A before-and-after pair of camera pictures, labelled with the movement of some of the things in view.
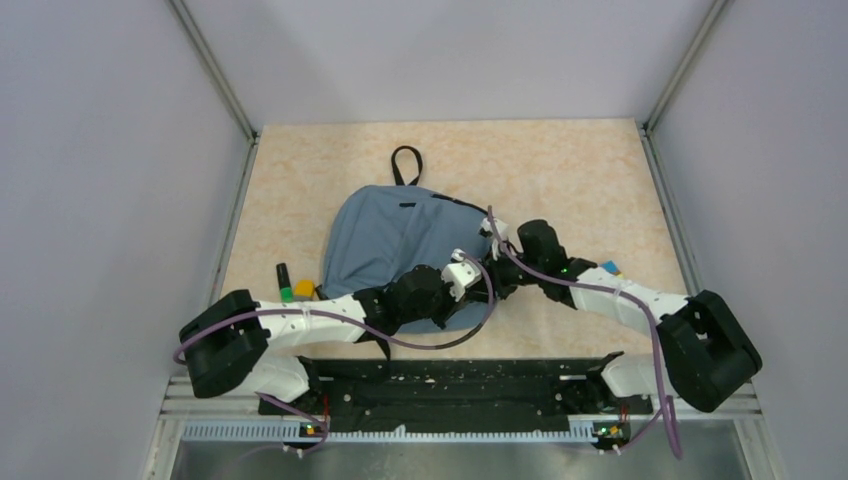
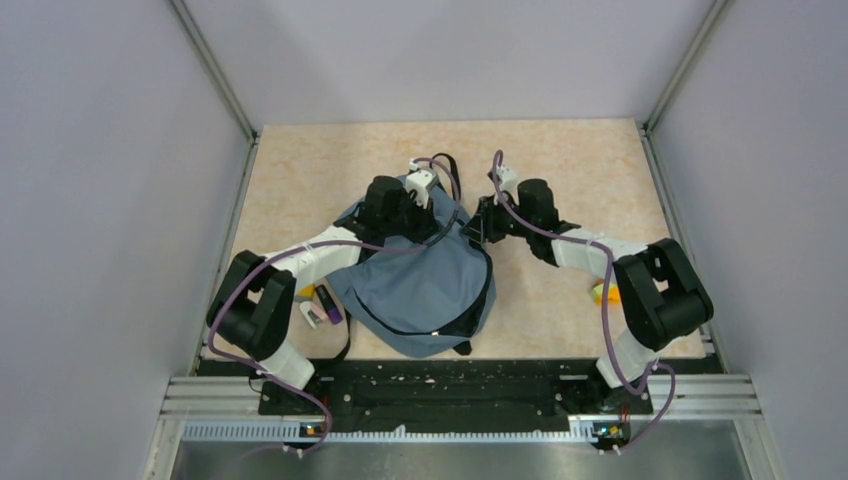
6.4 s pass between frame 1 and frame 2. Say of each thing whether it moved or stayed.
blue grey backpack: moved
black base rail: stayed
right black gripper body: moved
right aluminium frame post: stayed
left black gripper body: moved
